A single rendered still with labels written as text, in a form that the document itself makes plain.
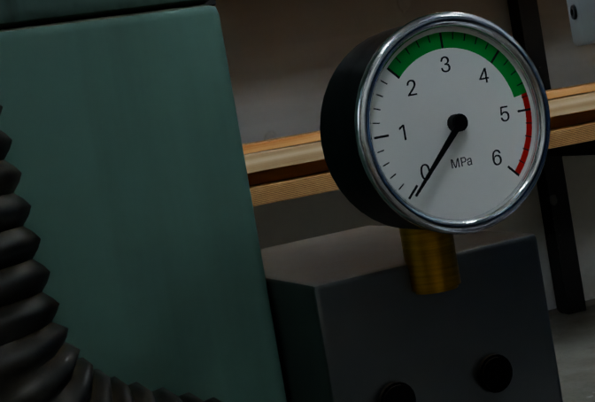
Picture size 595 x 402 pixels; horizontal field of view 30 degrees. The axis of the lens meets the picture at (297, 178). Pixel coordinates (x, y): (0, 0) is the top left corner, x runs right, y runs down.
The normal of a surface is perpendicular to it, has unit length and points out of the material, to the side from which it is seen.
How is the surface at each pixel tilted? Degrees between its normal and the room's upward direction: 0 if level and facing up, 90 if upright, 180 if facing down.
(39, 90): 90
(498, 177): 90
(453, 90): 90
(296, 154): 90
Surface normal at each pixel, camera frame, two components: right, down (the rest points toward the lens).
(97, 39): 0.38, -0.02
